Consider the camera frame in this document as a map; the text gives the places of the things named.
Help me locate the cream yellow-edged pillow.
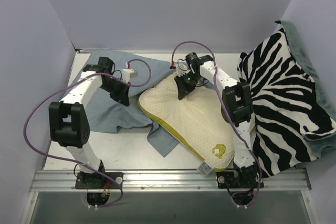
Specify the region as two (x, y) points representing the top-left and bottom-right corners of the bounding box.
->
(138, 75), (255, 177)

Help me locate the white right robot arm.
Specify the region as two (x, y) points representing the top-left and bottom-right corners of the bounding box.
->
(174, 52), (260, 188)

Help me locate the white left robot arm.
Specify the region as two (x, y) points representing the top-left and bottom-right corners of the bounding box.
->
(49, 57), (137, 188)

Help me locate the zebra print cushion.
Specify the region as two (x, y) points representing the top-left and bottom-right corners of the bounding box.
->
(237, 29), (335, 177)

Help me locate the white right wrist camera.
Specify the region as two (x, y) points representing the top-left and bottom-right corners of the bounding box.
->
(170, 61), (189, 77)

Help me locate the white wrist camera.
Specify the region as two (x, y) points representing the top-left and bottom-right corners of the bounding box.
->
(170, 61), (189, 77)
(121, 63), (138, 83)

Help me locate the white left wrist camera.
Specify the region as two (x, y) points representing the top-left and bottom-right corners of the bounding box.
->
(121, 63), (138, 83)

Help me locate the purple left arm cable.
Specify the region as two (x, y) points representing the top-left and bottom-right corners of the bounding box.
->
(23, 59), (153, 207)

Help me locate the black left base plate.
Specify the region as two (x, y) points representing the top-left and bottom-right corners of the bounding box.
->
(75, 172), (123, 189)

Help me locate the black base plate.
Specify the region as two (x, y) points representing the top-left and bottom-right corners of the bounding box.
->
(75, 172), (123, 189)
(216, 169), (259, 189)

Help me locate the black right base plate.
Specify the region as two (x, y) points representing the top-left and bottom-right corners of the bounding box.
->
(216, 169), (259, 189)

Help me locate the aluminium mounting rail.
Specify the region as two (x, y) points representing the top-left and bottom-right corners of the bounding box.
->
(30, 169), (311, 193)

